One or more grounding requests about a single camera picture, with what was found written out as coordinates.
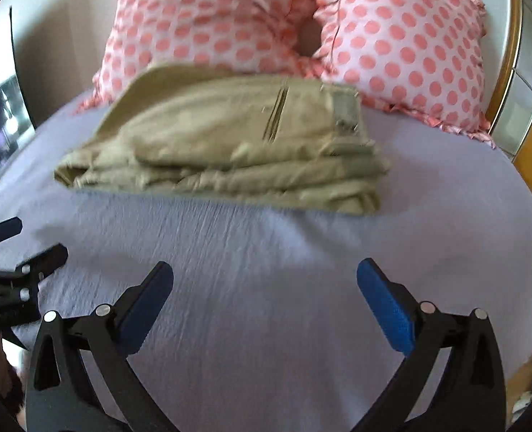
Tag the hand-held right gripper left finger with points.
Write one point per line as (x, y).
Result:
(147, 299)

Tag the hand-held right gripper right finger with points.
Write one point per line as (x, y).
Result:
(385, 299)

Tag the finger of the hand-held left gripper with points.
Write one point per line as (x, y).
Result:
(45, 258)
(3, 227)

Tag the khaki pants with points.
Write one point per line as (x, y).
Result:
(230, 144)

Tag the lavender bed sheet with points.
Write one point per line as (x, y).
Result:
(266, 252)

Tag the pink polka dot pillow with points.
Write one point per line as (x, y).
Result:
(212, 18)
(396, 40)

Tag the wall mirror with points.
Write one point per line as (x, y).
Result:
(3, 94)

